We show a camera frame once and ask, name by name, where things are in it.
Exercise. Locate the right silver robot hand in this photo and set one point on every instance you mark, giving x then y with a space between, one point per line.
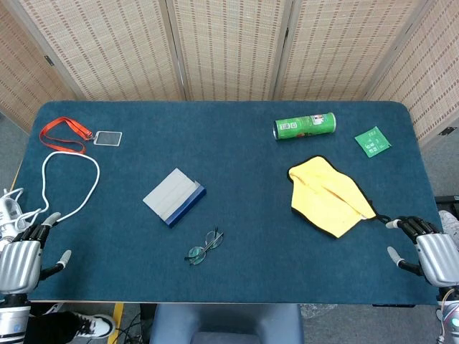
439 259

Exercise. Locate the blue and white box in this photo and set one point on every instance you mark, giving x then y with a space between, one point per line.
172 195

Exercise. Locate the grey speckled shoe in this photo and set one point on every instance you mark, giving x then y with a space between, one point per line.
448 216

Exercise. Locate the clear badge holder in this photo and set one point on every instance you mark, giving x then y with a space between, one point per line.
107 139

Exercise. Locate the teal table mat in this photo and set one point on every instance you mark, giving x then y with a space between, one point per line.
233 161

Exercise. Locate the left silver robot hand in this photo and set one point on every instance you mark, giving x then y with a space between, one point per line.
19 263

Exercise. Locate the black table leg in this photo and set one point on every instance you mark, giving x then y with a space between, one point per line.
147 319

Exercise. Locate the green chip can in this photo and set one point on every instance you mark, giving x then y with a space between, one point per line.
305 126

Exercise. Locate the yellow cloth black trim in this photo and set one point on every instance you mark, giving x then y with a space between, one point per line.
322 193

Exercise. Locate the metal screen hinge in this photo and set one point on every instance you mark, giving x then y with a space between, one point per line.
49 60
445 131

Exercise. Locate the blue chair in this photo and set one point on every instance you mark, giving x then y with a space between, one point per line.
226 322

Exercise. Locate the black flat object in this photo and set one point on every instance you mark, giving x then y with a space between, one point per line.
448 200

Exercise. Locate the white black sneaker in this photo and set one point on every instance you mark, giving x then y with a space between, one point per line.
97 324

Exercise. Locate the green sachet packet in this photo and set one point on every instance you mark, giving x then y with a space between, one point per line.
373 141

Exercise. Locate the woven bamboo folding screen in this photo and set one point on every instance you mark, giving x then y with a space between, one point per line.
229 50

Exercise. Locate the black trouser leg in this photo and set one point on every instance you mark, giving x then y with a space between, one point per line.
54 328

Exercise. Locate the white electric appliance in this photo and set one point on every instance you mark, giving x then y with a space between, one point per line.
5 211

